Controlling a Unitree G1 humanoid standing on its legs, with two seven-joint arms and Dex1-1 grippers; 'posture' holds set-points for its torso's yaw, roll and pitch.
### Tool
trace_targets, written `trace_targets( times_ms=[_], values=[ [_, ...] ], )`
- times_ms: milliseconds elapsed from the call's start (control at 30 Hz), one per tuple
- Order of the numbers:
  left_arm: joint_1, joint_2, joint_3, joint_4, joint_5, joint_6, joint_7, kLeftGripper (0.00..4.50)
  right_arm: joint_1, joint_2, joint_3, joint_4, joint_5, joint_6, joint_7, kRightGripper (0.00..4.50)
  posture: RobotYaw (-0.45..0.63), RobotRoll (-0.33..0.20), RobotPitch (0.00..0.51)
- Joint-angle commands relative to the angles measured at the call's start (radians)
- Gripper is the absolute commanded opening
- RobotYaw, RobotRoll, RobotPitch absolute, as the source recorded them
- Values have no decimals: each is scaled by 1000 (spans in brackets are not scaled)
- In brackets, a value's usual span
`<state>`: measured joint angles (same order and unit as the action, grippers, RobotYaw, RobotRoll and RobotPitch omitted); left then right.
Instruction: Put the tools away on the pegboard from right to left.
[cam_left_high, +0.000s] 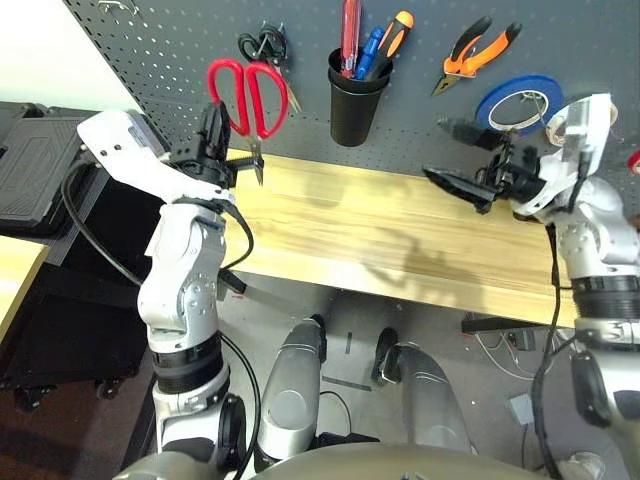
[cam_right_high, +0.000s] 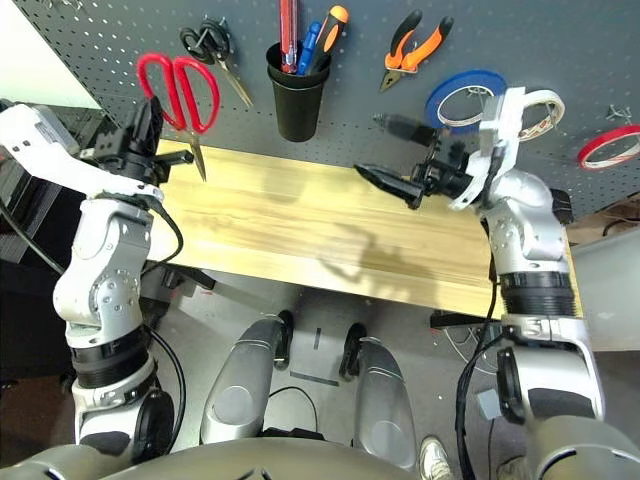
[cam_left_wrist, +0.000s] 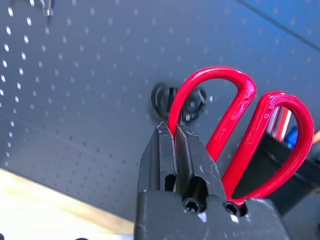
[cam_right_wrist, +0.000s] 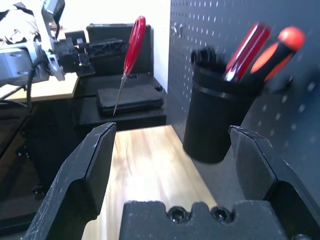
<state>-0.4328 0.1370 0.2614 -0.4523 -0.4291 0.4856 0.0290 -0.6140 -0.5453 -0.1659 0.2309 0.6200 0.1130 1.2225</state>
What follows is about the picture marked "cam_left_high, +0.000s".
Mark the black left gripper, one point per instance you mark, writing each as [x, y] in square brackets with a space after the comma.
[210, 170]

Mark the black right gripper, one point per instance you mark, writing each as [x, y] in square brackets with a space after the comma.
[515, 172]

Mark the orange black needle-nose pliers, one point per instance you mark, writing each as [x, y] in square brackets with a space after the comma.
[480, 57]

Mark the red tape roll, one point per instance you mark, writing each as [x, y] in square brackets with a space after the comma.
[634, 162]

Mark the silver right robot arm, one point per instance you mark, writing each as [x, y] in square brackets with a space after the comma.
[595, 235]

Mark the dark grey pegboard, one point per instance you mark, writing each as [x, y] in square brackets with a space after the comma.
[400, 125]

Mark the silver double pegboard hook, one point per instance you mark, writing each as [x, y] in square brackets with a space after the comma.
[115, 6]

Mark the white tape roll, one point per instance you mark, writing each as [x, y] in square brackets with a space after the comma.
[552, 132]

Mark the silver tape hook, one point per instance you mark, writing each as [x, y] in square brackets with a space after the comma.
[530, 97]

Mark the blue tape roll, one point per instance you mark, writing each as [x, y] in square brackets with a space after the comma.
[525, 80]

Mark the black plastic cup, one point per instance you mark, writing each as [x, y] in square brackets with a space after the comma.
[355, 120]

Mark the black table leg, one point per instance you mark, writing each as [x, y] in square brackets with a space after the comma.
[250, 290]
[515, 325]

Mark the black ribbed plastic case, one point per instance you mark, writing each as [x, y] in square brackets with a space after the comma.
[35, 170]

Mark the black power adapter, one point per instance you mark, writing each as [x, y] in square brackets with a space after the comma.
[522, 340]

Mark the black equipment cart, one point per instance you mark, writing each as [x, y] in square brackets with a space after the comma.
[75, 325]

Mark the silver right robot leg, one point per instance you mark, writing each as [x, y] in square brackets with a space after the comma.
[430, 400]

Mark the silver robot leg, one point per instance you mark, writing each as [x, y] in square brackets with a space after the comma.
[430, 400]
[295, 400]

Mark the grey foot pedal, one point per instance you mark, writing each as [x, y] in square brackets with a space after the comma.
[521, 409]

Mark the silver left robot leg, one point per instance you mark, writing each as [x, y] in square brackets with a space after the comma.
[295, 400]

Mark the olive grey robot torso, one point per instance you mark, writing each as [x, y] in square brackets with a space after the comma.
[375, 465]

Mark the white sneaker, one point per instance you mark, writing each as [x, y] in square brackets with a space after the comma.
[582, 465]

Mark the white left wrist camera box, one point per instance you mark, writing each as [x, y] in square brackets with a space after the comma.
[120, 145]

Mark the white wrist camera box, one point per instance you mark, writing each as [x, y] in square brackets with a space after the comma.
[120, 145]
[585, 130]

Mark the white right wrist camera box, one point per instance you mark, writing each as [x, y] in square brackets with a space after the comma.
[585, 130]

